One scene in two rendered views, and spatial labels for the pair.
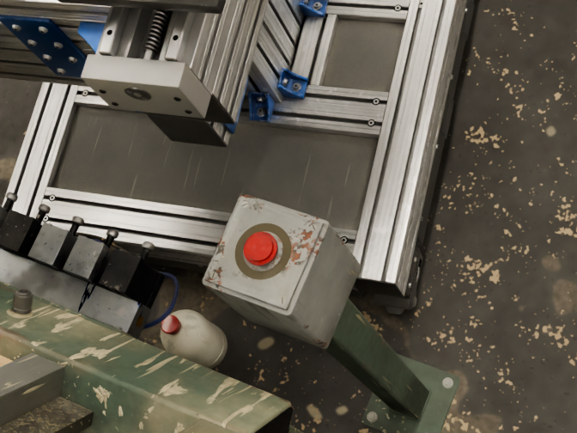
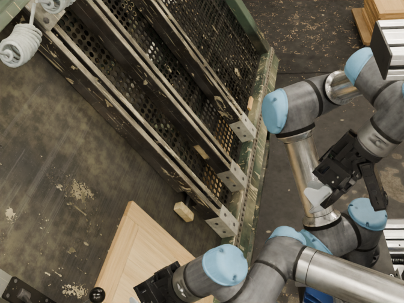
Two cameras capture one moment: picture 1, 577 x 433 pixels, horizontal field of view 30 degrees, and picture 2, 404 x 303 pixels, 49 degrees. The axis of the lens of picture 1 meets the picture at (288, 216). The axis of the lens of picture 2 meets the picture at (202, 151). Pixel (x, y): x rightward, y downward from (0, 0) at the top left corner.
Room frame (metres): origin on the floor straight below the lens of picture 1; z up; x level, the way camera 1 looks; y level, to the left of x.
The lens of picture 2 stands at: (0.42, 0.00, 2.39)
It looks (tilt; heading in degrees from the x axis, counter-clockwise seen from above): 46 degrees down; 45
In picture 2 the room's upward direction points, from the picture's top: 6 degrees counter-clockwise
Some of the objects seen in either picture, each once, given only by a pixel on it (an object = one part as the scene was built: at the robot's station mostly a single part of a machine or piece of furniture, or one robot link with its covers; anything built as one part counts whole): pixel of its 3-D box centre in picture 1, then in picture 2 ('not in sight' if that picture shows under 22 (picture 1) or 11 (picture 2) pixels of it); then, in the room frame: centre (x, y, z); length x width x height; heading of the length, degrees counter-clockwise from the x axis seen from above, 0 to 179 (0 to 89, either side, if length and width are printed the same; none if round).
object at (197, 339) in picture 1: (188, 336); not in sight; (0.89, 0.30, 0.10); 0.10 x 0.10 x 0.20
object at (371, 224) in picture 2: not in sight; (362, 222); (1.29, 0.20, 1.20); 0.13 x 0.12 x 0.14; 156
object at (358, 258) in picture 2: not in sight; (358, 241); (1.30, 0.20, 1.09); 0.15 x 0.15 x 0.10
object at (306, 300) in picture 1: (285, 274); not in sight; (0.53, 0.05, 0.84); 0.12 x 0.12 x 0.18; 29
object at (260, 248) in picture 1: (262, 250); not in sight; (0.53, 0.05, 0.93); 0.04 x 0.04 x 0.02
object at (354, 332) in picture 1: (368, 357); not in sight; (0.53, 0.05, 0.38); 0.06 x 0.06 x 0.75; 29
